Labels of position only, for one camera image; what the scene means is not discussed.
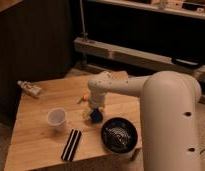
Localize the orange carrot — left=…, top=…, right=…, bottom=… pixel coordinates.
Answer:
left=77, top=93, right=90, bottom=104

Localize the wooden table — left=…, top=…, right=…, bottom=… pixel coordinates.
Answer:
left=4, top=76, right=140, bottom=171

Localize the clear plastic bottle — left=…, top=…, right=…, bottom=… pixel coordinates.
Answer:
left=17, top=80, right=43, bottom=98

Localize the background shelf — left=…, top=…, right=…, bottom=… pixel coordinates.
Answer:
left=87, top=0, right=205, bottom=20

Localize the black ceramic bowl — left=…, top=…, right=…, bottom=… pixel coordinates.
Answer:
left=101, top=117, right=138, bottom=154

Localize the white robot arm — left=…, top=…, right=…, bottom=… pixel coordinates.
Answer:
left=87, top=71, right=202, bottom=171

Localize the black white striped block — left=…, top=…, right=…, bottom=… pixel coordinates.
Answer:
left=61, top=129, right=82, bottom=161

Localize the long grey case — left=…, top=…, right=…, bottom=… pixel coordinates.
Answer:
left=74, top=37, right=205, bottom=82

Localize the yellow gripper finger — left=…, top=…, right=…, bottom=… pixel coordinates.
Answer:
left=99, top=107, right=104, bottom=116
left=83, top=108, right=91, bottom=120

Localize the metal pole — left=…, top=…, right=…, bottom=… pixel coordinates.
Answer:
left=79, top=0, right=88, bottom=41

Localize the clear plastic cup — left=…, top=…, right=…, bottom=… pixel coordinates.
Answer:
left=46, top=108, right=67, bottom=131

